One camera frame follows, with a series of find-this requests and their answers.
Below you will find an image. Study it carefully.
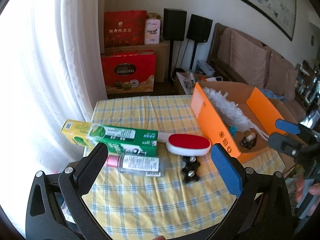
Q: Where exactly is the red tea gift bag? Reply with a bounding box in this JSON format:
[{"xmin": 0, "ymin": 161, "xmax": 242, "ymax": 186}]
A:
[{"xmin": 104, "ymin": 10, "xmax": 147, "ymax": 48}]

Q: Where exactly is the brown cushioned sofa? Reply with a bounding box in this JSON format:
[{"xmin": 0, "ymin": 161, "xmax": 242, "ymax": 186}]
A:
[{"xmin": 208, "ymin": 23, "xmax": 306, "ymax": 122}]

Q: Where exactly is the brown cardboard box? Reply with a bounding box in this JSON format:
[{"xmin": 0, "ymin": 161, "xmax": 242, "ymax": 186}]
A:
[{"xmin": 103, "ymin": 41, "xmax": 169, "ymax": 82}]

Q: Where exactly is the white sheer curtain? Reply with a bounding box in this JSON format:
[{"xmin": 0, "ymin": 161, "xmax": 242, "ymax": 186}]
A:
[{"xmin": 1, "ymin": 0, "xmax": 106, "ymax": 233}]

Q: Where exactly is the clear bottle pink cap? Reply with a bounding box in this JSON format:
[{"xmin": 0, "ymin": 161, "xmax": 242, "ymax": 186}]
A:
[{"xmin": 106, "ymin": 154, "xmax": 166, "ymax": 177}]

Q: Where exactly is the yellow plaid tablecloth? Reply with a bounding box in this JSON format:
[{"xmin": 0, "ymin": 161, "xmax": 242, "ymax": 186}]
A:
[{"xmin": 82, "ymin": 94, "xmax": 286, "ymax": 240}]

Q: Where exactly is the black knob with screws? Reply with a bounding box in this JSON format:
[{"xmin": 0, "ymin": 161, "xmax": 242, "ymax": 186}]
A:
[{"xmin": 182, "ymin": 156, "xmax": 200, "ymax": 183}]

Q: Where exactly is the green yellow toothpaste box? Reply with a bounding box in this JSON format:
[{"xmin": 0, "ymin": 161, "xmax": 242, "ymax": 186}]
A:
[{"xmin": 61, "ymin": 120, "xmax": 158, "ymax": 157}]

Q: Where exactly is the left black speaker on stand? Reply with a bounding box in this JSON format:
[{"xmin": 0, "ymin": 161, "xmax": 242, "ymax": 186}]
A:
[{"xmin": 163, "ymin": 8, "xmax": 187, "ymax": 80}]

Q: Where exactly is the right black speaker on stand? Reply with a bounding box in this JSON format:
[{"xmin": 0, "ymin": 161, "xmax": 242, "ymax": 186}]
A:
[{"xmin": 187, "ymin": 14, "xmax": 213, "ymax": 70}]

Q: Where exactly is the orange cardboard box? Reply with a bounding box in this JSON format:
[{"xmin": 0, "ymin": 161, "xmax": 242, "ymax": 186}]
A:
[{"xmin": 190, "ymin": 81, "xmax": 286, "ymax": 163}]

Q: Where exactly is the red chocolate collection box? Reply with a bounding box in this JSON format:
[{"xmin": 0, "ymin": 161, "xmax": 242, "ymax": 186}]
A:
[{"xmin": 101, "ymin": 51, "xmax": 156, "ymax": 94}]

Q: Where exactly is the blue collapsible silicone funnel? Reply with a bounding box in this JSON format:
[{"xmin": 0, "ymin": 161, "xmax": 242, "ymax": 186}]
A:
[{"xmin": 229, "ymin": 126, "xmax": 238, "ymax": 137}]

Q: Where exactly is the red white lint brush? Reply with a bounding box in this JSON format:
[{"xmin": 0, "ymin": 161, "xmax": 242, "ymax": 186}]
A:
[{"xmin": 157, "ymin": 132, "xmax": 212, "ymax": 157}]

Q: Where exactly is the white feather duster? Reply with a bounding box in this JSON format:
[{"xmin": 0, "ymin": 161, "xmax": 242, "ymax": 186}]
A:
[{"xmin": 203, "ymin": 87, "xmax": 269, "ymax": 141}]

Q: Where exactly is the person's right hand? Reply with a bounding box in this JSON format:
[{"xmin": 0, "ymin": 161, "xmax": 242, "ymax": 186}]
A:
[{"xmin": 295, "ymin": 176, "xmax": 319, "ymax": 219}]

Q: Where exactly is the black speaker on stand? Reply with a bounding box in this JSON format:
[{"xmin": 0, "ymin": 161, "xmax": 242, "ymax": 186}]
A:
[
  {"xmin": 187, "ymin": 14, "xmax": 213, "ymax": 70},
  {"xmin": 163, "ymin": 8, "xmax": 187, "ymax": 80}
]

